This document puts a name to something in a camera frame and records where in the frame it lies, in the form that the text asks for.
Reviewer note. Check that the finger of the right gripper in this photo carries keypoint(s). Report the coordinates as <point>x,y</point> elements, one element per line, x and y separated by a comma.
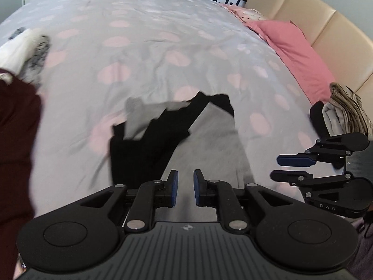
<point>298,160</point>
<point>293,178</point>

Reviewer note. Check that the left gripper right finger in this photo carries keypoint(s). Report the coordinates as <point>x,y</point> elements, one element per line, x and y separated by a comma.
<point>226,200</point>

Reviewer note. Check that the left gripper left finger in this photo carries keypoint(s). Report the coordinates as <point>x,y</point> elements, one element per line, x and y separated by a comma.
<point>151,196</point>

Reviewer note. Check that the grey black raglan shirt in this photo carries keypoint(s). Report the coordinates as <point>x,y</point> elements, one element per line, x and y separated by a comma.
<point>183,136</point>

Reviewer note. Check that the black folded garment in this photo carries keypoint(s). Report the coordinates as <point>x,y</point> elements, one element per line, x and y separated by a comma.
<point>318,123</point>

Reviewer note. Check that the striped olive folded garment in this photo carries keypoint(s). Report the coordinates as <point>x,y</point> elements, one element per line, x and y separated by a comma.
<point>349,108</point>

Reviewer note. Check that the beige padded headboard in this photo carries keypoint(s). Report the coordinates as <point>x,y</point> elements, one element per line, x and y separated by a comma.
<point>345,49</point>

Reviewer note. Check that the floral pink pillow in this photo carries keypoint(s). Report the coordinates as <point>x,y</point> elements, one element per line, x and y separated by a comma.
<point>244,14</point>

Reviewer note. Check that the pink dotted bed sheet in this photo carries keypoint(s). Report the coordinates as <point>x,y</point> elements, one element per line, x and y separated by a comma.
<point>104,52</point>

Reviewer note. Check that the maroon sweater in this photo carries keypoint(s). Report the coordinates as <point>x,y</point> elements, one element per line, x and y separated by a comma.
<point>20,116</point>

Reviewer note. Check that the grey checked garment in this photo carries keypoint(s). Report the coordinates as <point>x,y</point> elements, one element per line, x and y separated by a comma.
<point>31,71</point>

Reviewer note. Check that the white knit garment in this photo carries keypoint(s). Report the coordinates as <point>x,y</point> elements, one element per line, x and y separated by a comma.
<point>15,52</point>

